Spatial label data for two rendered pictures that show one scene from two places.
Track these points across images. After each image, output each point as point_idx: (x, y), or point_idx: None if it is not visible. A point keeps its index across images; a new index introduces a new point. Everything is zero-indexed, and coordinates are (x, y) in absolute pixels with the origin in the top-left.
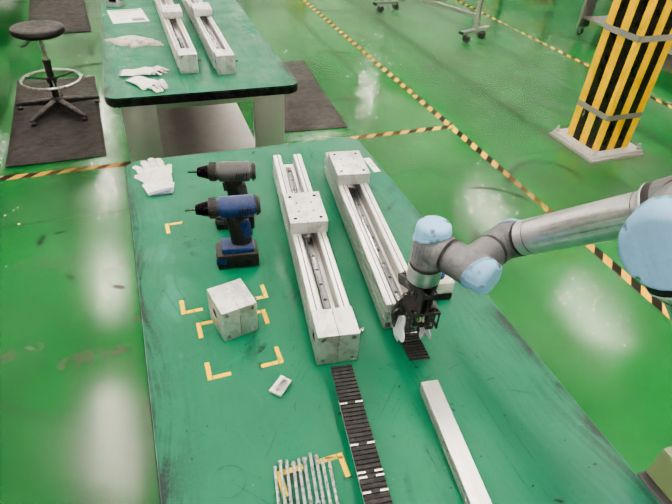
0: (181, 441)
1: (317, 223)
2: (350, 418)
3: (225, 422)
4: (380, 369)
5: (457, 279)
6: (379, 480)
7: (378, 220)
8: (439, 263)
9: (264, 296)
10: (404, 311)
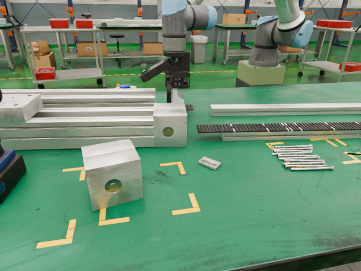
0: (287, 230)
1: (36, 99)
2: (246, 128)
3: (253, 197)
4: (193, 125)
5: (205, 22)
6: (289, 124)
7: (51, 90)
8: (195, 18)
9: (84, 169)
10: (172, 85)
